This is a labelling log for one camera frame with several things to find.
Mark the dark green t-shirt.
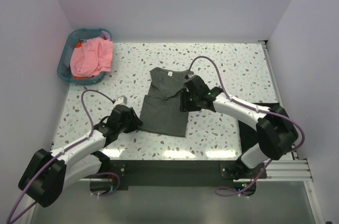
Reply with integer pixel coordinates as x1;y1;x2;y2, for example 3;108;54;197
140;67;193;137

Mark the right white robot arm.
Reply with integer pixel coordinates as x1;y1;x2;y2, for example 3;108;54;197
180;75;299;178

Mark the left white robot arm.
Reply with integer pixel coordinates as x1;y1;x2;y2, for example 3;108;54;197
18;104;142;207

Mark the black folded t-shirt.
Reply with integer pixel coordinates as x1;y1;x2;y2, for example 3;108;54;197
238;102;293;156

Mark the pink t-shirt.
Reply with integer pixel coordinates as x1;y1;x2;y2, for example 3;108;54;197
70;37;113;78

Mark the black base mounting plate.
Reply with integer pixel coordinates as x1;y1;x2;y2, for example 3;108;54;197
78;159;267;192

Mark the teal laundry basket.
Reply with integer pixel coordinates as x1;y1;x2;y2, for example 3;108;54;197
57;28;112;85

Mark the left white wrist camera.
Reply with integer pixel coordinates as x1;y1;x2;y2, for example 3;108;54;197
113;95;128;106

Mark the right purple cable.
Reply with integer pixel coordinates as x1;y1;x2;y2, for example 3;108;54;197
185;56;306;198

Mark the purple cable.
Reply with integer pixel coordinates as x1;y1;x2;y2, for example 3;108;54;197
185;56;306;198
7;89;122;223

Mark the aluminium frame rail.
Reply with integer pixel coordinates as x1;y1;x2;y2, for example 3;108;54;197
79;158;315;182

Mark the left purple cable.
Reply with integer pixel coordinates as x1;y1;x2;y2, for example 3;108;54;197
7;89;122;223

